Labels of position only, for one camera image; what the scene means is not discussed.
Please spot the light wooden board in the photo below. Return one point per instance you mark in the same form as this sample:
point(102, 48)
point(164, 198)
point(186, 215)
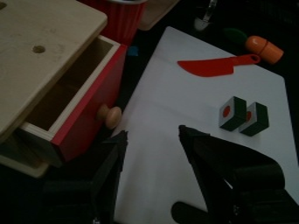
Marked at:
point(155, 14)

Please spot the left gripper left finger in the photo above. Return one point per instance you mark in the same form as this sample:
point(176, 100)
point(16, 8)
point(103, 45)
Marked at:
point(104, 189)

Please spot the red drawer with wooden knob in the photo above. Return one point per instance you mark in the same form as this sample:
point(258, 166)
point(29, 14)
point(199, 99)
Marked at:
point(86, 116)

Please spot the small blue piece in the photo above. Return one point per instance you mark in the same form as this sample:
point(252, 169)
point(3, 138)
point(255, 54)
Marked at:
point(132, 51)

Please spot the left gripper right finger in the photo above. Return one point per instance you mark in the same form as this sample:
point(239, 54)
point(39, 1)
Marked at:
point(240, 186)

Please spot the white cutting board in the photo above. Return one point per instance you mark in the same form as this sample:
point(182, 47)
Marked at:
point(175, 102)

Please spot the red toy knife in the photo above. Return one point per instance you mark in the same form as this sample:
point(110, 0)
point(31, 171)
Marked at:
point(210, 67)

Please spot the orange toy carrot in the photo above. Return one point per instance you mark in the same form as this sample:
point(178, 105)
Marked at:
point(266, 49)

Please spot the red plastic cup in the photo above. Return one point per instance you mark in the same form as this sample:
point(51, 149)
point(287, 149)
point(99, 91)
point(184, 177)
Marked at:
point(123, 20)

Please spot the dark green carrot top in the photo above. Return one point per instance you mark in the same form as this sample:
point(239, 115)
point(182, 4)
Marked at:
point(235, 35)

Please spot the light wooden drawer box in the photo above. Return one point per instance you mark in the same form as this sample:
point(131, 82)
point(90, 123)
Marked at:
point(39, 29)

